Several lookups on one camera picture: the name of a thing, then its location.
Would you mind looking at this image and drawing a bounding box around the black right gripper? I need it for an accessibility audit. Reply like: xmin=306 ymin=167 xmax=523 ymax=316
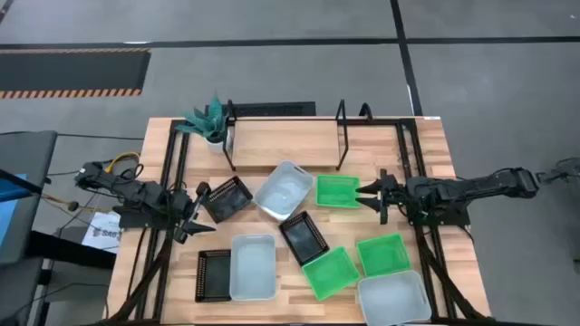
xmin=355 ymin=168 xmax=411 ymax=226

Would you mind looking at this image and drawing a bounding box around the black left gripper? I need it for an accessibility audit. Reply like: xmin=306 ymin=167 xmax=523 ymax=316
xmin=171 ymin=180 xmax=217 ymax=245

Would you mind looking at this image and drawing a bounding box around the black slotted plastic basket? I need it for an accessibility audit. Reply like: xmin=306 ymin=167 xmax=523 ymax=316
xmin=194 ymin=248 xmax=233 ymax=303
xmin=278 ymin=210 xmax=331 ymax=267
xmin=198 ymin=175 xmax=254 ymax=224

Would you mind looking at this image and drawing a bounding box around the green slotted plastic basket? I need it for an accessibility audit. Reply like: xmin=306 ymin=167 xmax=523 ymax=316
xmin=355 ymin=233 xmax=412 ymax=278
xmin=314 ymin=174 xmax=363 ymax=209
xmin=302 ymin=245 xmax=363 ymax=302

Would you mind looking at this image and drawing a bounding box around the gray plastic basket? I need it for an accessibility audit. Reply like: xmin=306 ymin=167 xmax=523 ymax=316
xmin=356 ymin=270 xmax=433 ymax=326
xmin=228 ymin=233 xmax=278 ymax=302
xmin=252 ymin=160 xmax=315 ymax=222

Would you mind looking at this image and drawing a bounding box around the green potted plant white pot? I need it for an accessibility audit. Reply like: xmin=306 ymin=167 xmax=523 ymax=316
xmin=174 ymin=92 xmax=233 ymax=155

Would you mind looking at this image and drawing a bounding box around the white printed paper sheet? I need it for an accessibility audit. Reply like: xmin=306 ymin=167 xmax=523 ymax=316
xmin=81 ymin=210 xmax=123 ymax=254

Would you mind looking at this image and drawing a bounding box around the black desk foot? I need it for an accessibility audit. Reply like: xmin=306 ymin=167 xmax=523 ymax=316
xmin=26 ymin=230 xmax=117 ymax=271

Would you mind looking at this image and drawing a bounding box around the gray desk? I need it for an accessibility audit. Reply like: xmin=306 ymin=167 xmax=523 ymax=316
xmin=0 ymin=129 xmax=59 ymax=266

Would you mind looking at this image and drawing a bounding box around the black tripod stand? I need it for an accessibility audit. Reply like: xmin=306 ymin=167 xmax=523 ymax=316
xmin=536 ymin=157 xmax=580 ymax=185

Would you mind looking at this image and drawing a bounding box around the black hazard-striped floor mat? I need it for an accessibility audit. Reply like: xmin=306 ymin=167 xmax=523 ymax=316
xmin=0 ymin=48 xmax=152 ymax=100

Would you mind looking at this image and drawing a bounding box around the blue panel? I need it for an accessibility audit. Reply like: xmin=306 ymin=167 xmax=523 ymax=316
xmin=0 ymin=173 xmax=28 ymax=248

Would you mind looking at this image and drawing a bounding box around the black metal rig frame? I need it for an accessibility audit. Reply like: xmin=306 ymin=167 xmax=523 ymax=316
xmin=106 ymin=116 xmax=495 ymax=326

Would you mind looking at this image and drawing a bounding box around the yellow cable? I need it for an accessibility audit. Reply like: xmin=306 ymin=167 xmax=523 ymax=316
xmin=104 ymin=151 xmax=141 ymax=174

